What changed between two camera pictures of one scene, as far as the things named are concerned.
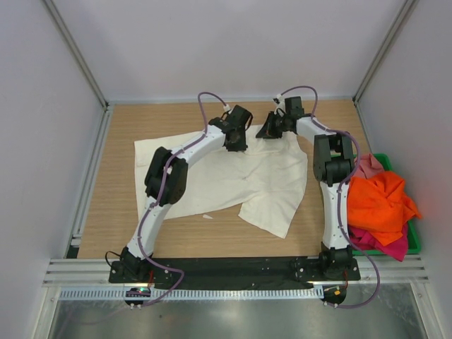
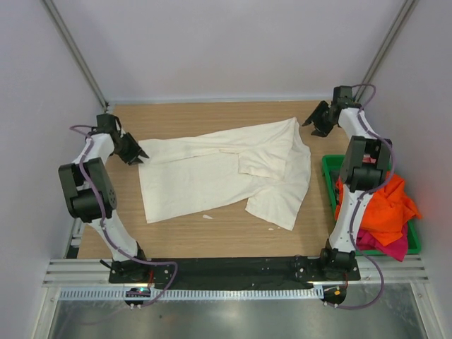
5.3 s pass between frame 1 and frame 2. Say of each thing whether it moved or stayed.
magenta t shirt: stayed
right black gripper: moved
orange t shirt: stayed
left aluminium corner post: stayed
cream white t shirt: moved
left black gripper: moved
